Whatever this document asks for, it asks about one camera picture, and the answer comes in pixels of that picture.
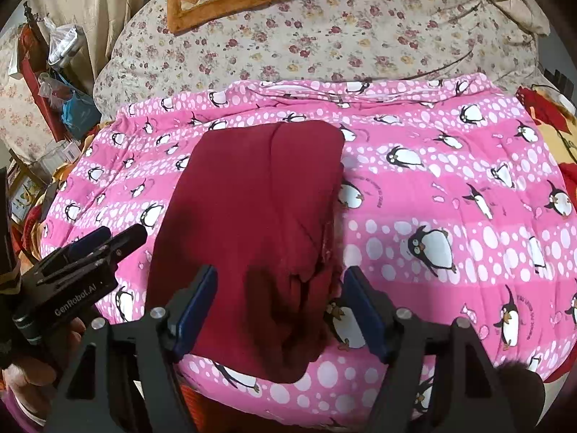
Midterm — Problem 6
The blue plastic bag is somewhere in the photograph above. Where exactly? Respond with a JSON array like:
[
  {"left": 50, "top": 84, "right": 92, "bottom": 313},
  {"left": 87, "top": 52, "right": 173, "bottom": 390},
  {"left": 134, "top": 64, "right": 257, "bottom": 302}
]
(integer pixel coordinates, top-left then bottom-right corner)
[{"left": 61, "top": 87, "right": 102, "bottom": 141}]

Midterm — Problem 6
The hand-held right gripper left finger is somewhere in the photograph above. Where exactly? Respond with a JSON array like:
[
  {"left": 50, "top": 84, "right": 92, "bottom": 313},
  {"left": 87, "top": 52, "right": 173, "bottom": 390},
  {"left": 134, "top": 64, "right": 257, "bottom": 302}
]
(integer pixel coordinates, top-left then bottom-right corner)
[{"left": 43, "top": 264, "right": 219, "bottom": 433}]

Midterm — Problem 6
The beige curtain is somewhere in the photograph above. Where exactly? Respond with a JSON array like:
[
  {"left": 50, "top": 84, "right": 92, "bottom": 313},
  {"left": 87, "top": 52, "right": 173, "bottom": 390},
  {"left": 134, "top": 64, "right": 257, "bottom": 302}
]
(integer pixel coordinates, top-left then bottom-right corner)
[{"left": 25, "top": 0, "right": 155, "bottom": 95}]

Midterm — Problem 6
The red yellow printed blanket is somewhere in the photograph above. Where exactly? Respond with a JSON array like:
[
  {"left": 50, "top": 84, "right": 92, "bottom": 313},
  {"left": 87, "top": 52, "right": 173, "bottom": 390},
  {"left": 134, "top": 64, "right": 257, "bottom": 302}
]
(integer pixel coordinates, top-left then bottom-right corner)
[{"left": 514, "top": 83, "right": 577, "bottom": 182}]

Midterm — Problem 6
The clear plastic bag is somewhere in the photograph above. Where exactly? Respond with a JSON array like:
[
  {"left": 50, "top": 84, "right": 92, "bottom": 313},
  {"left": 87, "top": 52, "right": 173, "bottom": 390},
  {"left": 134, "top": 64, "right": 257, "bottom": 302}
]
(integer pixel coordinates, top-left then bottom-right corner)
[{"left": 43, "top": 16, "right": 86, "bottom": 69}]

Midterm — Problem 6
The red wooden frame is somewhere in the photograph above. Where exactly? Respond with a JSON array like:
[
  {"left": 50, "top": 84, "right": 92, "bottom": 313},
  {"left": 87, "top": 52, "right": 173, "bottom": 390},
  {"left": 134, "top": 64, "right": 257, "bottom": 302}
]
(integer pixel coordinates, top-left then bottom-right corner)
[{"left": 18, "top": 22, "right": 66, "bottom": 143}]

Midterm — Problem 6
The floral bed sheet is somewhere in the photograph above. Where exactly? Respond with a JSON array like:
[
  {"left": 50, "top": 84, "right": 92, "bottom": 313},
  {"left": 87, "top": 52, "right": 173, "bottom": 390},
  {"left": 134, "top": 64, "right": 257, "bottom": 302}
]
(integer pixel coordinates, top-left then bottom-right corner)
[{"left": 0, "top": 27, "right": 59, "bottom": 166}]

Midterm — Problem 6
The yellow red cloth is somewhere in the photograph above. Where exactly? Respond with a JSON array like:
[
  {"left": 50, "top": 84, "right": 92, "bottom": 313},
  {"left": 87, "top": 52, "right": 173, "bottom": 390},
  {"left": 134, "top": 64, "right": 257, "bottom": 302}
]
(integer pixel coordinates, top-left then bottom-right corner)
[{"left": 22, "top": 135, "right": 98, "bottom": 259}]

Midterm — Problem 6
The dark furry cloth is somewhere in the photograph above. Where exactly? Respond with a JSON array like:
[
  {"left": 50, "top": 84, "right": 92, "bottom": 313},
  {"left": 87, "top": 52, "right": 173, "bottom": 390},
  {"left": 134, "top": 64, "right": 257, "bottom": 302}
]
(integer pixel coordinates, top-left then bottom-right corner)
[{"left": 491, "top": 361, "right": 549, "bottom": 433}]

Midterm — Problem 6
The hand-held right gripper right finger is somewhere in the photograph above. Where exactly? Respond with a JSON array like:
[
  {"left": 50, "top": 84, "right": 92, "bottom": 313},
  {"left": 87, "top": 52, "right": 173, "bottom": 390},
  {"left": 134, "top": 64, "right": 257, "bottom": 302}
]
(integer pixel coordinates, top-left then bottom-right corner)
[{"left": 343, "top": 265, "right": 533, "bottom": 433}]

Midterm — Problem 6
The floral quilt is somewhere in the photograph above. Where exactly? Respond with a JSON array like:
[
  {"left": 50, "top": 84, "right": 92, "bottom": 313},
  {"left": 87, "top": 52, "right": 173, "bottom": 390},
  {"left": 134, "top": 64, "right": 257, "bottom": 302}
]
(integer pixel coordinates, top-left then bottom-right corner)
[{"left": 92, "top": 0, "right": 542, "bottom": 122}]

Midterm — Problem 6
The pink penguin print blanket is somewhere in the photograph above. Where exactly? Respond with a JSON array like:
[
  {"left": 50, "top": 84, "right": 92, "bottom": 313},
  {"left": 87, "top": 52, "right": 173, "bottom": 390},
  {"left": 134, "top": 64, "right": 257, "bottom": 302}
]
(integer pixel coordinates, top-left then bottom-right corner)
[{"left": 38, "top": 72, "right": 577, "bottom": 433}]

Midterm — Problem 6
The dark red garment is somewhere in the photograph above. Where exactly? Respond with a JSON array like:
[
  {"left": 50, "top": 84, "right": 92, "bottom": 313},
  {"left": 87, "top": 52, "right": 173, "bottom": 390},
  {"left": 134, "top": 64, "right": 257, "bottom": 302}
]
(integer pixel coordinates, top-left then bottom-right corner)
[{"left": 146, "top": 119, "right": 347, "bottom": 384}]

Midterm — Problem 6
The white box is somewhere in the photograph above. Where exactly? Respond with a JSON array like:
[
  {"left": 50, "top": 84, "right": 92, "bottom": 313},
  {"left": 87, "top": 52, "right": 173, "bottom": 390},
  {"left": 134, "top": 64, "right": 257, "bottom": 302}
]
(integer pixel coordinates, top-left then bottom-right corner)
[{"left": 34, "top": 140, "right": 84, "bottom": 178}]

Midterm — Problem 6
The person's left hand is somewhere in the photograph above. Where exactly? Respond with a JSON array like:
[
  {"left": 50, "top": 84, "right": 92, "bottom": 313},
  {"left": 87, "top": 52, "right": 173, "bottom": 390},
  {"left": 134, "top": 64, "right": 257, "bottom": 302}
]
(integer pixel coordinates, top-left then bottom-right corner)
[{"left": 0, "top": 318, "right": 88, "bottom": 421}]

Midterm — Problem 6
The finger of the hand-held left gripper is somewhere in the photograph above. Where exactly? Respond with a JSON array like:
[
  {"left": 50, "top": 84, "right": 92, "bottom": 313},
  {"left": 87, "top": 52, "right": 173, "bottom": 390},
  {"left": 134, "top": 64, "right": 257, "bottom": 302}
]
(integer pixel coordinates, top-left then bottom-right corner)
[
  {"left": 63, "top": 227, "right": 114, "bottom": 260},
  {"left": 79, "top": 224, "right": 149, "bottom": 276}
]

